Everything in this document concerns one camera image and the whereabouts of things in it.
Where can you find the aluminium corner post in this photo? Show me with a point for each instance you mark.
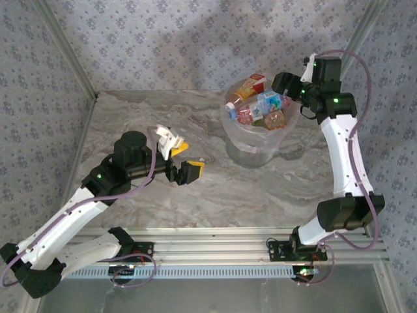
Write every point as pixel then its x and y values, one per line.
pixel 70 49
pixel 367 19

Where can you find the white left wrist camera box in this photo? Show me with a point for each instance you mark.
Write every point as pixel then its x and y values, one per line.
pixel 169 140

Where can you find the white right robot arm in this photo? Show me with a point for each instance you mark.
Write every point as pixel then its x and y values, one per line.
pixel 342 156

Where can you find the brown drink bottle white cap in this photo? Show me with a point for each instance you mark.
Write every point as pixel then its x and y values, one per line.
pixel 275 120

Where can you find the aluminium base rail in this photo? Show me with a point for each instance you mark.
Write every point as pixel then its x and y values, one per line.
pixel 211 247

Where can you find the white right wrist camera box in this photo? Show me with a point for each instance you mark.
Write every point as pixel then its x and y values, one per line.
pixel 307 70

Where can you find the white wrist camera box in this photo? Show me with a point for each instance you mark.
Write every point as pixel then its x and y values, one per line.
pixel 307 70
pixel 169 140

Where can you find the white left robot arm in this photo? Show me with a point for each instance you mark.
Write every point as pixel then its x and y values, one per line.
pixel 58 221

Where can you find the controller board with led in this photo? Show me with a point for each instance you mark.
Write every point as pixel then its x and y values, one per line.
pixel 122 270
pixel 304 271

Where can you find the grey metal lower panel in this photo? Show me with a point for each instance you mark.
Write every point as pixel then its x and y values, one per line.
pixel 211 296

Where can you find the clear plastic bin liner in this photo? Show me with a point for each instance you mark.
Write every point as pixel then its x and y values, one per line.
pixel 260 140

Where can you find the clear bottle blue label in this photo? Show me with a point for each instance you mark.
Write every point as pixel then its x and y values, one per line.
pixel 270 101

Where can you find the aluminium side rail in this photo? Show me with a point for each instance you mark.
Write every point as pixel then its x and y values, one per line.
pixel 389 293
pixel 82 137

